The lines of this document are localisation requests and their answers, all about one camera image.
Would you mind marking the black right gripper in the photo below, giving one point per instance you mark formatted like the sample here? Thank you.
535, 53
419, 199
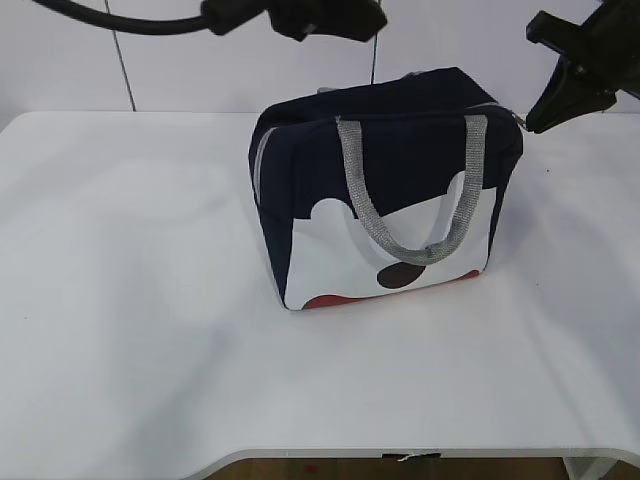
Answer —
599, 56

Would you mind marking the navy blue lunch bag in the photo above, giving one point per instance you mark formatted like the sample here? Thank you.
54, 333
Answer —
384, 188

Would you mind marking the white table leg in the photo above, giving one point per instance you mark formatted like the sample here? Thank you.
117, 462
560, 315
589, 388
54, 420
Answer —
588, 468

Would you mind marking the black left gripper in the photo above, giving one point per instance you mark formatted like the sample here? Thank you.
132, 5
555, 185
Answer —
353, 20

